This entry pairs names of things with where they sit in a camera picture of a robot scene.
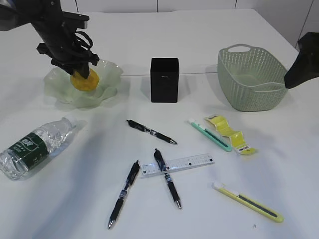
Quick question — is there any green wavy glass plate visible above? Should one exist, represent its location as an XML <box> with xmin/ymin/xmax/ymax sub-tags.
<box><xmin>44</xmin><ymin>59</ymin><xmax>123</xmax><ymax>108</ymax></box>

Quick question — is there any yellow pear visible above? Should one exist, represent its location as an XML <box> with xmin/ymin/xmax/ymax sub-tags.
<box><xmin>70</xmin><ymin>68</ymin><xmax>100</xmax><ymax>92</ymax></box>

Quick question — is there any black square pen holder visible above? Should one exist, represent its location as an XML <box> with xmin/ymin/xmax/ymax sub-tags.
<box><xmin>150</xmin><ymin>58</ymin><xmax>179</xmax><ymax>103</ymax></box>

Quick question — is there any black pen upper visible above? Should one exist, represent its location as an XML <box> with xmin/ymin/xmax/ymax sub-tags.
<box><xmin>127</xmin><ymin>119</ymin><xmax>177</xmax><ymax>145</ymax></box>

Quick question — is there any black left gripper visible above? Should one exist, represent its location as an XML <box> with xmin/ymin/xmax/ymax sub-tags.
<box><xmin>31</xmin><ymin>14</ymin><xmax>99</xmax><ymax>79</ymax></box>

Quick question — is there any black pen across ruler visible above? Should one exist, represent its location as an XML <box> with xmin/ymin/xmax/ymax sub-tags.
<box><xmin>154</xmin><ymin>148</ymin><xmax>182</xmax><ymax>210</ymax></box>

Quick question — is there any yellow utility knife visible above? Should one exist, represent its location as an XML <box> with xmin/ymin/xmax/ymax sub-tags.
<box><xmin>212</xmin><ymin>181</ymin><xmax>284</xmax><ymax>223</ymax></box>

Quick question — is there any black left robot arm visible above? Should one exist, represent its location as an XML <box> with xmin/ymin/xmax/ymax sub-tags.
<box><xmin>0</xmin><ymin>0</ymin><xmax>99</xmax><ymax>79</ymax></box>

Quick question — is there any clear plastic ruler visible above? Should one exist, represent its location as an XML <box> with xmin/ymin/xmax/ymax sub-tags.
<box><xmin>141</xmin><ymin>153</ymin><xmax>215</xmax><ymax>177</ymax></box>

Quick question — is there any green woven plastic basket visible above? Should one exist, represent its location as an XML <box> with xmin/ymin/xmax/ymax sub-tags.
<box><xmin>217</xmin><ymin>44</ymin><xmax>288</xmax><ymax>112</ymax></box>

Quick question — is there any black pen lower left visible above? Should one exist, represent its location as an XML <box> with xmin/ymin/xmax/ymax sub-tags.
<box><xmin>107</xmin><ymin>160</ymin><xmax>140</xmax><ymax>230</ymax></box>

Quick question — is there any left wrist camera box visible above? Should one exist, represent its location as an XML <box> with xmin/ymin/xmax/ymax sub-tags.
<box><xmin>63</xmin><ymin>11</ymin><xmax>90</xmax><ymax>29</ymax></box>

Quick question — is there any black pen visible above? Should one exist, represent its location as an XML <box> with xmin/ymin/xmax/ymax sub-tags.
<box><xmin>107</xmin><ymin>160</ymin><xmax>140</xmax><ymax>230</ymax></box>
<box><xmin>127</xmin><ymin>119</ymin><xmax>177</xmax><ymax>145</ymax></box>

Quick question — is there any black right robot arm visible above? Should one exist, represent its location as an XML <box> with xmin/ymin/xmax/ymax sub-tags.
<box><xmin>284</xmin><ymin>32</ymin><xmax>319</xmax><ymax>89</ymax></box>

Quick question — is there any clear water bottle green label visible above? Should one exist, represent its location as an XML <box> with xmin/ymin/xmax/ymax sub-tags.
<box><xmin>0</xmin><ymin>116</ymin><xmax>77</xmax><ymax>181</ymax></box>

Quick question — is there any teal utility knife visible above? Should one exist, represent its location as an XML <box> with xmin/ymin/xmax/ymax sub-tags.
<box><xmin>188</xmin><ymin>119</ymin><xmax>232</xmax><ymax>152</ymax></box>

